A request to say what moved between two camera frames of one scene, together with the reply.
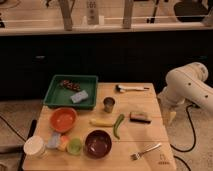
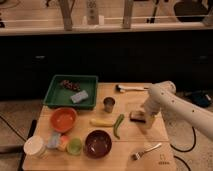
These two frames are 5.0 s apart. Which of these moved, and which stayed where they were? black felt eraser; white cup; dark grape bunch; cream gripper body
Moved: cream gripper body
Stayed: white cup; dark grape bunch; black felt eraser
